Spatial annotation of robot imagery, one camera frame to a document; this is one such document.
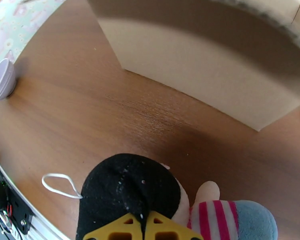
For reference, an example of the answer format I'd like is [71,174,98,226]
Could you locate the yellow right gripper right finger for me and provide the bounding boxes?
[144,211,204,240]

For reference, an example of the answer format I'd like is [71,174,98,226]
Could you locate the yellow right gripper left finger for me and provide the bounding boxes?
[82,212,144,240]

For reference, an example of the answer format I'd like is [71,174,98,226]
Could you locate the plush doll with black hair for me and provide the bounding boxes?
[41,153,278,240]

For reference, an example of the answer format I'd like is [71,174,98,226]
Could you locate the brown cardboard express box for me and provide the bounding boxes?
[86,0,300,132]

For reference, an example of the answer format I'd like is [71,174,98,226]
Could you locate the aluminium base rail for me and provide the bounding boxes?
[0,152,71,240]

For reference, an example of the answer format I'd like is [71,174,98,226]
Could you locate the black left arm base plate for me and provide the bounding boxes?
[4,194,34,235]

